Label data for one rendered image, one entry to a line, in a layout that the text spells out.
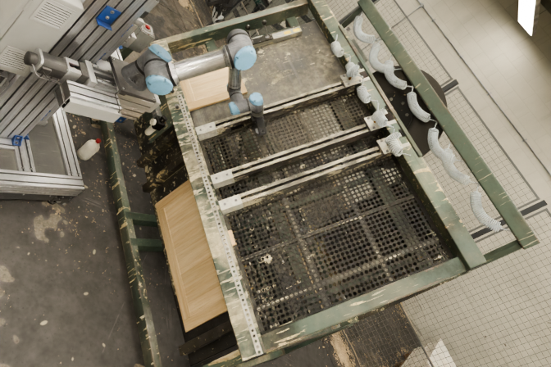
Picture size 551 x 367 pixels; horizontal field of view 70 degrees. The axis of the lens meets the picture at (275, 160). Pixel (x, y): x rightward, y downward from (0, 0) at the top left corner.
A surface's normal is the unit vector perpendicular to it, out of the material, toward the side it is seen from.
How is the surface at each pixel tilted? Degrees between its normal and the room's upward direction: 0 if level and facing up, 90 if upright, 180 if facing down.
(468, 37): 90
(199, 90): 56
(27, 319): 0
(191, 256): 90
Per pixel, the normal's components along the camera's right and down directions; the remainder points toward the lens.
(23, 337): 0.76, -0.52
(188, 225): -0.55, -0.21
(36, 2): 0.40, 0.85
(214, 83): -0.04, -0.47
